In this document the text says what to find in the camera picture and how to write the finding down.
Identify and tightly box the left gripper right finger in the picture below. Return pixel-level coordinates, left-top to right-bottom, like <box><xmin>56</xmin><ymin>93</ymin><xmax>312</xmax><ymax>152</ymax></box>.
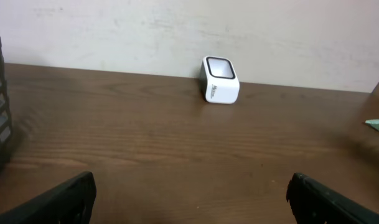
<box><xmin>286</xmin><ymin>172</ymin><xmax>379</xmax><ymax>224</ymax></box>

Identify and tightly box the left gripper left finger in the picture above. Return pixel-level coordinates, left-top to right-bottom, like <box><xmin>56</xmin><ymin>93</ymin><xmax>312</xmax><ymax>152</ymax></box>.
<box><xmin>0</xmin><ymin>171</ymin><xmax>96</xmax><ymax>224</ymax></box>

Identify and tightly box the white barcode scanner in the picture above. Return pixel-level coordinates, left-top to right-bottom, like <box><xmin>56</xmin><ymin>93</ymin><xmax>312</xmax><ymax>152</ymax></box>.
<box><xmin>199</xmin><ymin>56</ymin><xmax>240</xmax><ymax>105</ymax></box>

